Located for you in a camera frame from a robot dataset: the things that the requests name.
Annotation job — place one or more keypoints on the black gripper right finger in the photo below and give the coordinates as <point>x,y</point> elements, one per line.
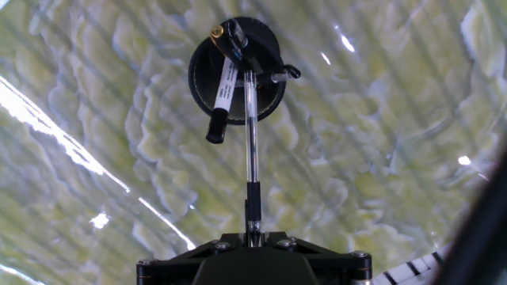
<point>356,269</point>

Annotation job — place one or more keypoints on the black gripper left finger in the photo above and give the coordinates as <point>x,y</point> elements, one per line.
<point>158,269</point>

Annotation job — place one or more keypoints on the clear gel pen black grip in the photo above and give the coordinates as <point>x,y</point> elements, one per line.
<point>251,138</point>

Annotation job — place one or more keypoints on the black mesh pen holder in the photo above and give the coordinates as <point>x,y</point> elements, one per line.
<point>206,79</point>

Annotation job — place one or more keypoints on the short black pen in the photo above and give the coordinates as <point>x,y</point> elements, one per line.
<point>287,73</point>

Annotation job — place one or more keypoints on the black clip pen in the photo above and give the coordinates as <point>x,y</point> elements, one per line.
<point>237,47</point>

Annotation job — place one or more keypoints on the gold pen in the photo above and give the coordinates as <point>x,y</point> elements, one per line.
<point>216,32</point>

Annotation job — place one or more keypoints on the green marble pattern mat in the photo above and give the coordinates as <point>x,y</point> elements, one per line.
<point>356,158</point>

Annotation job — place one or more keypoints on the white marker black cap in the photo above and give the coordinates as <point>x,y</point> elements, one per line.
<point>226,89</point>

